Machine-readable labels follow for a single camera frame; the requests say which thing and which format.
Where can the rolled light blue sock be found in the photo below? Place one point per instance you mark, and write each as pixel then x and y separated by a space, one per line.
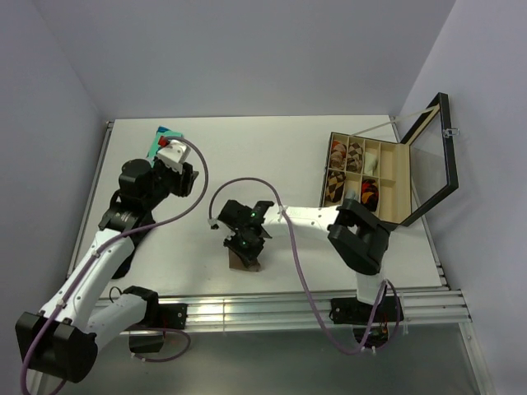
pixel 351 195

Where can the rolled brown beige argyle sock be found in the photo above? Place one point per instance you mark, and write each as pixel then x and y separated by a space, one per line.
pixel 354 157

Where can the aluminium table edge rail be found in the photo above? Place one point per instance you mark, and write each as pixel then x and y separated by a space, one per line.
pixel 257 313

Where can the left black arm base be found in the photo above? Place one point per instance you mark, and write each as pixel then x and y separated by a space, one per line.
pixel 165 316

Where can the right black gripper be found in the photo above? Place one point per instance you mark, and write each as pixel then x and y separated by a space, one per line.
pixel 248 257

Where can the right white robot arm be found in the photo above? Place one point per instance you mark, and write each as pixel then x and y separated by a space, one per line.
pixel 358 236

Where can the brown sock with striped cuff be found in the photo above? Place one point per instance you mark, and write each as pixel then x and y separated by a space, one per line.
pixel 238 264

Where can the rolled white sock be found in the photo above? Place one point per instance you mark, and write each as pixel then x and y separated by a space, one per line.
pixel 370 163

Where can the rolled orange beige argyle sock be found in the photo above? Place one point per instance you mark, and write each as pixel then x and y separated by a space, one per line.
pixel 338 155

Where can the black compartment box with lid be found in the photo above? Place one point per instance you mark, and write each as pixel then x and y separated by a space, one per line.
pixel 413 174

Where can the mint green sock pair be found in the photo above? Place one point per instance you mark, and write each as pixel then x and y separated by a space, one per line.
pixel 161 133

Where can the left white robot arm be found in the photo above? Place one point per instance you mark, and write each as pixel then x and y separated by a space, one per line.
pixel 64 338

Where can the black blue grey sock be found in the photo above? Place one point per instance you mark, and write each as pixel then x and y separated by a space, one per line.
pixel 137 238

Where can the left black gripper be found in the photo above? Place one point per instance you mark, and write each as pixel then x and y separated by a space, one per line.
pixel 184 181

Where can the black red yellow argyle sock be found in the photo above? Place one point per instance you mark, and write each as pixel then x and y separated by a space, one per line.
pixel 370 194

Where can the rolled dark brown argyle sock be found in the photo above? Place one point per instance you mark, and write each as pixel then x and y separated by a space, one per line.
pixel 334 188

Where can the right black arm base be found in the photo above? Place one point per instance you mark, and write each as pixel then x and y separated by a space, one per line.
pixel 388 316

